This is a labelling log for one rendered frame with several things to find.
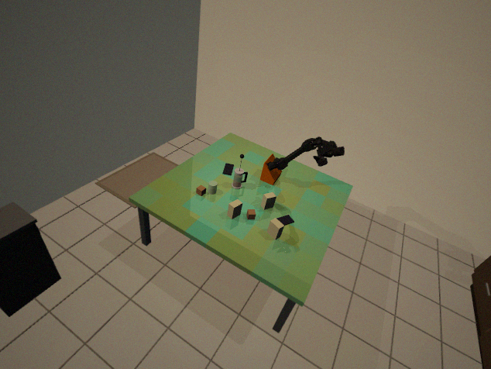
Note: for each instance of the glass french press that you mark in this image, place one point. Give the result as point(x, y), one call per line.
point(238, 175)

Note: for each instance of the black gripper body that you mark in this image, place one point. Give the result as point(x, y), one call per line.
point(320, 152)

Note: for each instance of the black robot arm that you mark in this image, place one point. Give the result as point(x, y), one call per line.
point(329, 147)

